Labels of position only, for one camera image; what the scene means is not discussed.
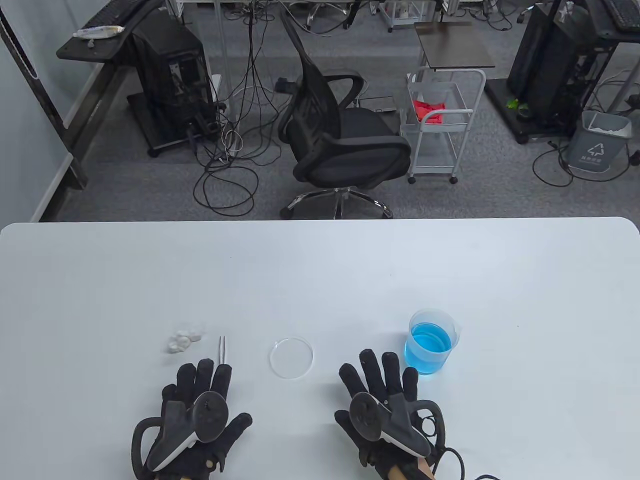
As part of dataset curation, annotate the person's right hand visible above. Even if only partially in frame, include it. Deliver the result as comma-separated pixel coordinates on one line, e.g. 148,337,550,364
334,348,434,473

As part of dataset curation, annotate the person's left hand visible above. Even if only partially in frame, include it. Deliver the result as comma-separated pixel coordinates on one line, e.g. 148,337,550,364
162,359,253,480

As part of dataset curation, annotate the white cotton ball clump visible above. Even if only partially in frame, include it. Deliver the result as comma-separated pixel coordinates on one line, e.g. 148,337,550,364
167,322,207,354

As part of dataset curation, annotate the clear beaker blue dye solution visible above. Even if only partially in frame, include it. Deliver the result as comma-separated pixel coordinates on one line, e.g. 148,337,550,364
404,309,462,376

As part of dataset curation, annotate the clear glass culture dish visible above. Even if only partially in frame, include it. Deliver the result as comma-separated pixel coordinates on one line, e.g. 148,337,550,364
269,337,315,379

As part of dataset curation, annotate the person's right forearm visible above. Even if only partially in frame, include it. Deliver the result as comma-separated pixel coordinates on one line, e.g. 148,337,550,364
387,462,434,480

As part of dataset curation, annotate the black mesh office chair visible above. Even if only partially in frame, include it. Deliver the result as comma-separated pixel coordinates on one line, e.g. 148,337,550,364
277,10,413,221

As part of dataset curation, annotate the white rolling cart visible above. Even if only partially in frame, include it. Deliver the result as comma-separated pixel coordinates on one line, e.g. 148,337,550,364
406,67,487,185

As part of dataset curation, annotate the black wheeled platform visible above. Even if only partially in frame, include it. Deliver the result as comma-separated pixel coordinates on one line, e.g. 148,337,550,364
484,77,586,145
126,92,227,158

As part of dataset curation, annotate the red cloth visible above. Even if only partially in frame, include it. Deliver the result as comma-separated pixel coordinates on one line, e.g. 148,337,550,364
412,100,447,125

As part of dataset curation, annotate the black flat device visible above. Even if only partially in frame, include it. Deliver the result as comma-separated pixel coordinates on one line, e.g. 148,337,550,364
359,96,399,114

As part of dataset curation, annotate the black computer tower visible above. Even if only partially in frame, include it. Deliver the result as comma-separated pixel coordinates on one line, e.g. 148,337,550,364
131,9,217,145
507,0,608,128

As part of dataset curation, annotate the grey trash bin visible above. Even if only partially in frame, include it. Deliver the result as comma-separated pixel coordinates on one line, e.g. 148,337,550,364
566,110,632,174

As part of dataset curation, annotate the dark brown side table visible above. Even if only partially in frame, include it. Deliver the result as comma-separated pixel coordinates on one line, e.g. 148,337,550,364
414,21,496,71

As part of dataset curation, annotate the white crumpled trash paper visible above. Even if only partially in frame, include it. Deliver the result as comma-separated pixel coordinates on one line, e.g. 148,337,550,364
590,122,632,139

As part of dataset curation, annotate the black workstation stand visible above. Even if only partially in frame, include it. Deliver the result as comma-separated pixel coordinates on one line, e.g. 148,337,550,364
56,0,168,191

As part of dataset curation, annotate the small white trolley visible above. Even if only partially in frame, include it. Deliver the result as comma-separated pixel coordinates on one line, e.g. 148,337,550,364
378,0,437,34

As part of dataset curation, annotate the white plastic packet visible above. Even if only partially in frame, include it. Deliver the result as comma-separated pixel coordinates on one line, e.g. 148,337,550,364
73,25,125,40

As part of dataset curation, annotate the black keyboard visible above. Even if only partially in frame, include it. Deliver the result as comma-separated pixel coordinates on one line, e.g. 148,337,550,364
80,0,151,29
602,0,640,34

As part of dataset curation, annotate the black metal desk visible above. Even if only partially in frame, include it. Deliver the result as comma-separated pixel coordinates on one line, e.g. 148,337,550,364
575,0,640,117

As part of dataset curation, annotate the black controller cable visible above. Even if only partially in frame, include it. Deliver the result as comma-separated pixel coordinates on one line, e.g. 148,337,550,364
414,407,497,480

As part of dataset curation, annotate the black looped floor cable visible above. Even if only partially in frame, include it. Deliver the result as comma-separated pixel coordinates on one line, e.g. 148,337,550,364
531,142,632,188

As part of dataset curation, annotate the white metal post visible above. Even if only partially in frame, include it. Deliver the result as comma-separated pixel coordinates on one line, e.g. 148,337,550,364
214,0,236,131

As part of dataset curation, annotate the black floor cable bundle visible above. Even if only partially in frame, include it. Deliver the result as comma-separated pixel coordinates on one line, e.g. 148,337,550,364
187,0,301,218

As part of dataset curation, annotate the black frame pole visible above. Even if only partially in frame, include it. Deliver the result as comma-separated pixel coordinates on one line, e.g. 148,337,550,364
0,0,90,191

